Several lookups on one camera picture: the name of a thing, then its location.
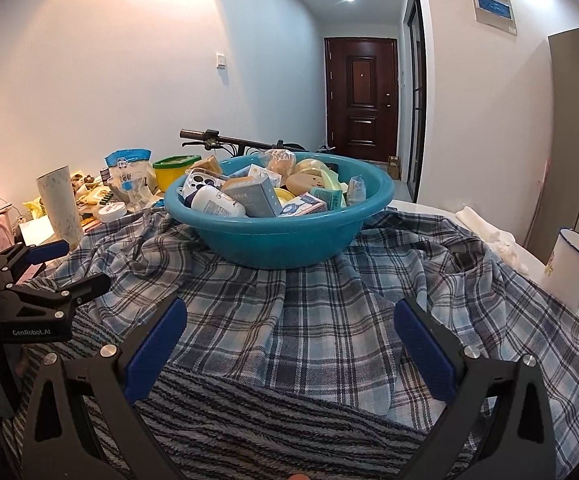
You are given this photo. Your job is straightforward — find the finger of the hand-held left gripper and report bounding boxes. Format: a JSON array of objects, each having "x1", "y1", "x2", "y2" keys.
[
  {"x1": 0, "y1": 239, "x2": 71, "y2": 286},
  {"x1": 6, "y1": 272, "x2": 112, "y2": 318}
]

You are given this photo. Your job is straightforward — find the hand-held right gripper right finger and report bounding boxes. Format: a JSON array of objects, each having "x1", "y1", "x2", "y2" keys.
[{"x1": 393, "y1": 297, "x2": 563, "y2": 480}]

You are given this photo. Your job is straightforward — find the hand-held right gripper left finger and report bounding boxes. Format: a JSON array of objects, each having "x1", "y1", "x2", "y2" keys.
[{"x1": 19, "y1": 296, "x2": 188, "y2": 480}]

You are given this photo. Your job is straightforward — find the teal plastic basin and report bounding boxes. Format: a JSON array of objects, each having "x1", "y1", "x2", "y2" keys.
[{"x1": 164, "y1": 152, "x2": 395, "y2": 269}]

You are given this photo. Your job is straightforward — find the white wet wipes pack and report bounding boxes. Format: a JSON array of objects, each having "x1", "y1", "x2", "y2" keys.
[{"x1": 278, "y1": 194, "x2": 328, "y2": 218}]

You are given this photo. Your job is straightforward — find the white paper sheet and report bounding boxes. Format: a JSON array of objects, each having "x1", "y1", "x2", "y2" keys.
[{"x1": 18, "y1": 219, "x2": 57, "y2": 250}]

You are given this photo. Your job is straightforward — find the pink pouch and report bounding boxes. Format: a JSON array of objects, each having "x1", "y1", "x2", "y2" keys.
[{"x1": 0, "y1": 209, "x2": 20, "y2": 281}]

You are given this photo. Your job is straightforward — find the white marbled tumbler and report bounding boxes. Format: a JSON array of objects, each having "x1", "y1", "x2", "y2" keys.
[{"x1": 36, "y1": 165, "x2": 86, "y2": 252}]

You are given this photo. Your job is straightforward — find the yellow patterned snack bag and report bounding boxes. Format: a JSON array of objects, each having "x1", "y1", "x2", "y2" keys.
[{"x1": 72, "y1": 170, "x2": 120, "y2": 208}]

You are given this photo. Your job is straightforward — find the white jar with lid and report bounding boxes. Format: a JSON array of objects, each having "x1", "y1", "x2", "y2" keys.
[{"x1": 98, "y1": 201, "x2": 128, "y2": 223}]

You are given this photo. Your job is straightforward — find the blue white powder bag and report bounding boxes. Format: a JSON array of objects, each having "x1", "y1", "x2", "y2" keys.
[{"x1": 104, "y1": 149, "x2": 152, "y2": 211}]

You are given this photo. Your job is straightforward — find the blue plaid cloth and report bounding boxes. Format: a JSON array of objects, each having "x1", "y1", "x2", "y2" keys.
[{"x1": 44, "y1": 205, "x2": 579, "y2": 480}]

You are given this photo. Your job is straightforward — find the grey striped fuzzy blanket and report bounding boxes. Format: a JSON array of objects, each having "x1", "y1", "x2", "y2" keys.
[{"x1": 0, "y1": 360, "x2": 475, "y2": 480}]

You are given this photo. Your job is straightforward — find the crumpled white tissues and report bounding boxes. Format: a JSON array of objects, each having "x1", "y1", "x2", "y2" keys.
[{"x1": 455, "y1": 205, "x2": 537, "y2": 273}]

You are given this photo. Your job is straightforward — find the yellow container with green rim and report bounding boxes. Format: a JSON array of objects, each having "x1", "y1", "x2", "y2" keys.
[{"x1": 152, "y1": 155, "x2": 202, "y2": 191}]

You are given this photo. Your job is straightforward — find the white phone case with holes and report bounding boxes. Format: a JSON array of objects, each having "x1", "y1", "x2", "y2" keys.
[{"x1": 182, "y1": 170, "x2": 227, "y2": 201}]

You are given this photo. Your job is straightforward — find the white plastic bottle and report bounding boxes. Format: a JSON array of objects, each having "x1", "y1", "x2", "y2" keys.
[{"x1": 192, "y1": 185, "x2": 247, "y2": 218}]

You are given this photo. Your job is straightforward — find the white enamel mug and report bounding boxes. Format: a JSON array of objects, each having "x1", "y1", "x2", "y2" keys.
[{"x1": 542, "y1": 227, "x2": 579, "y2": 313}]

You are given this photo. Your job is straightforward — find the beige cardboard box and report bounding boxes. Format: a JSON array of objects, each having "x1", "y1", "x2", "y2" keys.
[{"x1": 189, "y1": 156, "x2": 222, "y2": 177}]

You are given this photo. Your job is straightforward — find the small clear plastic packet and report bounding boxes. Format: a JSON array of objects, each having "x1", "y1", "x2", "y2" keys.
[{"x1": 347, "y1": 175, "x2": 370, "y2": 206}]

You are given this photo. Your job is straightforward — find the green packet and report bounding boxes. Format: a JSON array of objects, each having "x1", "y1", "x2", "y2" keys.
[{"x1": 312, "y1": 187, "x2": 345, "y2": 208}]

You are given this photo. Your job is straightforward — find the white blue carton box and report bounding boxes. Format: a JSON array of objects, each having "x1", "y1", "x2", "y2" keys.
[{"x1": 242, "y1": 177, "x2": 282, "y2": 218}]

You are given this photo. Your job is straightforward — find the tan round container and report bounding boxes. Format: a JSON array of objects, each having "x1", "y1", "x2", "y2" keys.
[{"x1": 285, "y1": 172, "x2": 326, "y2": 197}]

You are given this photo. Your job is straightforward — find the pale yellow round container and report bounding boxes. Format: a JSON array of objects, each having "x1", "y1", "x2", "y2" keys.
[{"x1": 294, "y1": 158, "x2": 339, "y2": 181}]

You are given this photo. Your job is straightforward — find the packaged bread bun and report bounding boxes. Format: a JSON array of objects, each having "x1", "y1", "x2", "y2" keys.
[{"x1": 264, "y1": 149, "x2": 297, "y2": 176}]

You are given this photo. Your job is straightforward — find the beige refrigerator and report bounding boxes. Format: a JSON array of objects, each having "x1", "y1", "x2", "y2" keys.
[{"x1": 523, "y1": 24, "x2": 579, "y2": 286}]

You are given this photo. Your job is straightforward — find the dark brown entrance door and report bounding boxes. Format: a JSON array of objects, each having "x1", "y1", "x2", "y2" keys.
[{"x1": 324, "y1": 36, "x2": 399, "y2": 162}]

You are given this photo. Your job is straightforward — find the black framed sliding glass door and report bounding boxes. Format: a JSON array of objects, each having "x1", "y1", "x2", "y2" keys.
[{"x1": 403, "y1": 0, "x2": 427, "y2": 203}]

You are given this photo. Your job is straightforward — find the bicycle handlebar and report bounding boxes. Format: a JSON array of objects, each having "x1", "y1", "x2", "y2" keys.
[{"x1": 179, "y1": 129, "x2": 310, "y2": 158}]

